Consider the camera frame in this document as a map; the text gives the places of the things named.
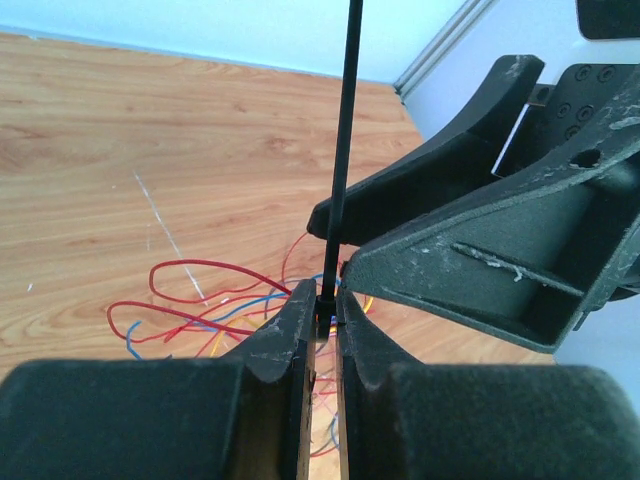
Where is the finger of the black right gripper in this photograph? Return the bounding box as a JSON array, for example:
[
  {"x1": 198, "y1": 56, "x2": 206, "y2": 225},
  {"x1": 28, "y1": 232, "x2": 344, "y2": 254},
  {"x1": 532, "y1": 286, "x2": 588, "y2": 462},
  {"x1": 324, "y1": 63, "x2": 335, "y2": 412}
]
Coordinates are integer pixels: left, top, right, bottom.
[{"x1": 342, "y1": 69, "x2": 640, "y2": 355}]

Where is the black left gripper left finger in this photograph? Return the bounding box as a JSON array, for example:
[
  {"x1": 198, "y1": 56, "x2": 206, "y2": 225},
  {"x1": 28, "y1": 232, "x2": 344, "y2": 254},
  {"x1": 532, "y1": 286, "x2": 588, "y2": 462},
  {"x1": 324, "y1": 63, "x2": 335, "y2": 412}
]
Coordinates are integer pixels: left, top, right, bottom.
[{"x1": 1, "y1": 279, "x2": 316, "y2": 479}]

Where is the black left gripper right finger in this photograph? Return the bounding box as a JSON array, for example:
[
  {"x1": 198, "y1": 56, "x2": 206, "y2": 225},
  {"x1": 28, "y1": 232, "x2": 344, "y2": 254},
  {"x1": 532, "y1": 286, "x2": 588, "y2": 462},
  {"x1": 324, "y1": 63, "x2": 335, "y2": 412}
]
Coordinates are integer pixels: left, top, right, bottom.
[{"x1": 336, "y1": 290, "x2": 639, "y2": 479}]

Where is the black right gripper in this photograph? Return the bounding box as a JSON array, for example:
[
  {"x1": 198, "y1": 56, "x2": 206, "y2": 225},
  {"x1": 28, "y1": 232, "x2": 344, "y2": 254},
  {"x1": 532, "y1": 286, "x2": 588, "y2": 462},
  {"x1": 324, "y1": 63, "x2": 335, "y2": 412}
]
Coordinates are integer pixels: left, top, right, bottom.
[{"x1": 339, "y1": 55, "x2": 639, "y2": 246}]

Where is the blue wire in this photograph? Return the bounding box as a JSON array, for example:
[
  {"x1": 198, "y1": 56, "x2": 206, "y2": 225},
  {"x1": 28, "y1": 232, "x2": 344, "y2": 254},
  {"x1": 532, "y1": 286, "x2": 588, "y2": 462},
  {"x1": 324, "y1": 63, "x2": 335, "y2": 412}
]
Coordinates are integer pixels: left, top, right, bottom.
[{"x1": 124, "y1": 272, "x2": 346, "y2": 449}]

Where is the black zip tie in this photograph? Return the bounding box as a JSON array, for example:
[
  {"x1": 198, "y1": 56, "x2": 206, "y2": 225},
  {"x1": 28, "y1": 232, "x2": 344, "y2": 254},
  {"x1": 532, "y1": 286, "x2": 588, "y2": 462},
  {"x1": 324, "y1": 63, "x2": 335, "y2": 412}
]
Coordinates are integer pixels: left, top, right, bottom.
[{"x1": 315, "y1": 0, "x2": 364, "y2": 342}]

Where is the aluminium frame post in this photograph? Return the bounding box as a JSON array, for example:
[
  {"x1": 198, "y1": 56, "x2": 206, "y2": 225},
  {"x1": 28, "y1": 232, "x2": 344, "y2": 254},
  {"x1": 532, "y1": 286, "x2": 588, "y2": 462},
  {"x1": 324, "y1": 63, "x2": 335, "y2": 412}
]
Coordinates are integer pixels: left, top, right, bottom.
[{"x1": 393, "y1": 0, "x2": 496, "y2": 103}]

